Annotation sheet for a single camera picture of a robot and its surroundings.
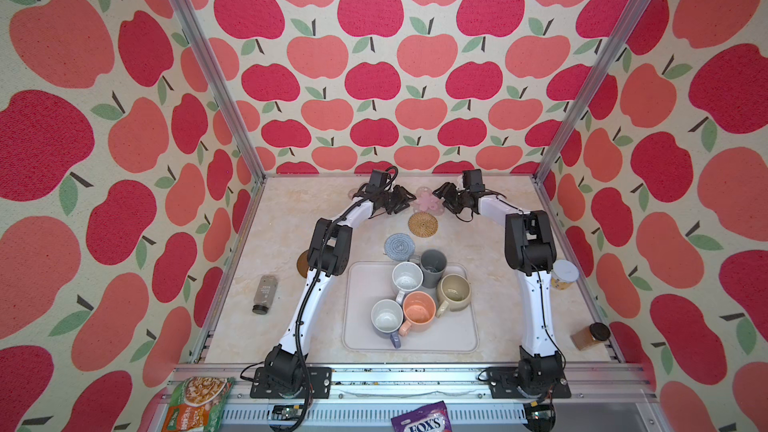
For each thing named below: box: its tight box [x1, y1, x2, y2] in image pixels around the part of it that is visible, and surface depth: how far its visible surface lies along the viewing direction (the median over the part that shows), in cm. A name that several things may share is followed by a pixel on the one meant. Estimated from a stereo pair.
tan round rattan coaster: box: [408, 212, 439, 238], surface depth 109 cm
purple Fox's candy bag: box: [391, 400, 452, 432], surface depth 70 cm
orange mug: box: [398, 291, 437, 337], surface depth 82 cm
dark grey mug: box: [420, 248, 447, 289], surface depth 88 cm
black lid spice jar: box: [570, 322, 611, 351], surface depth 76 cm
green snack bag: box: [162, 376, 236, 432], surface depth 72 cm
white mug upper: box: [392, 261, 424, 305], surface depth 88 cm
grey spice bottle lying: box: [252, 275, 278, 315], surface depth 88 cm
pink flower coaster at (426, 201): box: [412, 186, 445, 216], surface depth 113 cm
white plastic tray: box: [342, 262, 479, 353], surface depth 84 cm
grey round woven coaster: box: [384, 232, 415, 262], surface depth 103 cm
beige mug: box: [436, 273, 472, 318], surface depth 84 cm
